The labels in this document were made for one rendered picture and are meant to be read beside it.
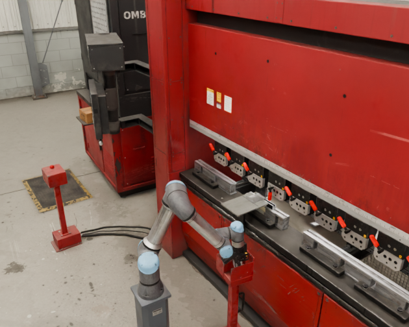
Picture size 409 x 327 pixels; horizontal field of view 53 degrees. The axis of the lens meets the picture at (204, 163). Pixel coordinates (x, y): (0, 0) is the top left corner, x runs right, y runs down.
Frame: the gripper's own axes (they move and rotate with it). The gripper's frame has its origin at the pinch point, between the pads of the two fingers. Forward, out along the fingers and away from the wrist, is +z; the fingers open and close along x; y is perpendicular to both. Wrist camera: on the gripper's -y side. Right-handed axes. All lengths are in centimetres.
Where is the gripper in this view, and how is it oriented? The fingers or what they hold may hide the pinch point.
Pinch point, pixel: (236, 270)
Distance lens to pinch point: 266.4
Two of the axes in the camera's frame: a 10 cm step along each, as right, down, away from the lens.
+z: 0.8, 8.8, 4.7
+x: -4.2, -4.0, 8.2
